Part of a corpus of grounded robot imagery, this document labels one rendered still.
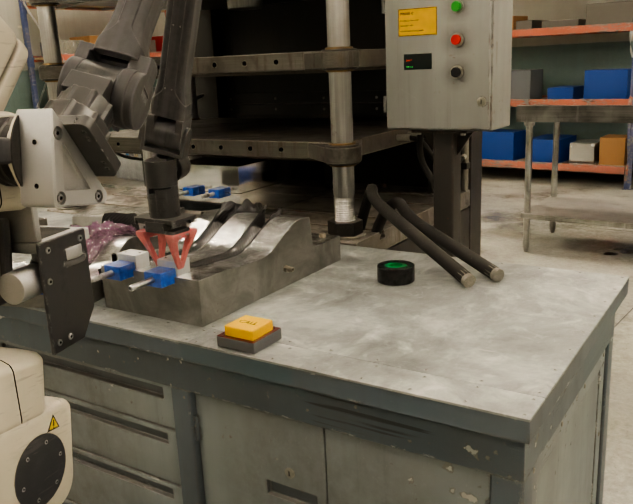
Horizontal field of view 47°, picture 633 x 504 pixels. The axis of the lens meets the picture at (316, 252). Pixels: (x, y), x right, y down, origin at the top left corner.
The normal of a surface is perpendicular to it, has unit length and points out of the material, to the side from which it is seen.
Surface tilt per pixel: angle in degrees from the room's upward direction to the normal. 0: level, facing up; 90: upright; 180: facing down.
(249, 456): 90
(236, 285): 90
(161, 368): 90
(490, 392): 0
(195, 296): 90
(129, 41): 60
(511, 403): 0
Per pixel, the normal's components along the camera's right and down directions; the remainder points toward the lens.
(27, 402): 0.94, 0.04
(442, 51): -0.54, 0.24
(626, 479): -0.04, -0.96
